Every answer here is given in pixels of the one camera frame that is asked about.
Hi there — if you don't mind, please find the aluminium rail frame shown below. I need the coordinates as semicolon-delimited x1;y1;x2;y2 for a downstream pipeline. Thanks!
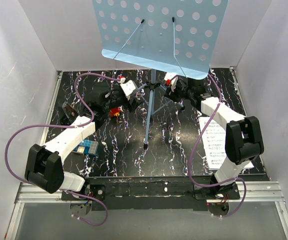
20;77;288;239

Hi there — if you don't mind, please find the red toy brick car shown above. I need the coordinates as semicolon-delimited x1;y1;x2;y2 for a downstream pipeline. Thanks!
109;107;122;118

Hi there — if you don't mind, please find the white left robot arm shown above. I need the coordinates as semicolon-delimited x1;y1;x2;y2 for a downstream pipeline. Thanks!
25;80;141;194

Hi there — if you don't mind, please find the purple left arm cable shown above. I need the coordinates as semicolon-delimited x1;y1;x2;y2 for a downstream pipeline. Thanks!
4;72;126;227

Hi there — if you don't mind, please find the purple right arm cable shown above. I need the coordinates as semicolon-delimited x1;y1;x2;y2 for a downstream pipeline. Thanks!
168;73;246;217

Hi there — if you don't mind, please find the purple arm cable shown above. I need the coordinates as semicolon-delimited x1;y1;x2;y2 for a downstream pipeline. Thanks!
4;72;126;227
168;73;246;217

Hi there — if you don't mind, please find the white sheet music page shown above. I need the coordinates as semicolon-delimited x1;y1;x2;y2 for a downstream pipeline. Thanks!
198;116;253;171

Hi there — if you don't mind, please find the blue music stand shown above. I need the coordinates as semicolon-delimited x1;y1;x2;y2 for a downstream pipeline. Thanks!
91;0;229;150

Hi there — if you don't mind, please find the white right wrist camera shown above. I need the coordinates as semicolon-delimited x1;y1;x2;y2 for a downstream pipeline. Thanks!
164;72;178;92

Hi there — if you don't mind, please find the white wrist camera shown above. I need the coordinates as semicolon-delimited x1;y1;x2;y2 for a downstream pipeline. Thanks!
164;72;178;92
120;80;138;100

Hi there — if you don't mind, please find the black metronome body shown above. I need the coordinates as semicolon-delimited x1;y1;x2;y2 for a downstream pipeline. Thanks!
60;102;79;126

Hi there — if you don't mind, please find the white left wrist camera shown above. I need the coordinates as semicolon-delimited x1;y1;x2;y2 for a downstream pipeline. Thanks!
120;80;138;100

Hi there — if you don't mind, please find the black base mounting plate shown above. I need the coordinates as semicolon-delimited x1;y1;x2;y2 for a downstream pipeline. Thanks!
62;176;245;211

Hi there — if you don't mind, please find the blue white brick block stack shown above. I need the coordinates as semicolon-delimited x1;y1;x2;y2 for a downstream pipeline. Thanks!
72;139;99;157

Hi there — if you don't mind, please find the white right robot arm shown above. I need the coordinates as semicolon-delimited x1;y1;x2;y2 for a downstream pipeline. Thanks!
164;72;264;192

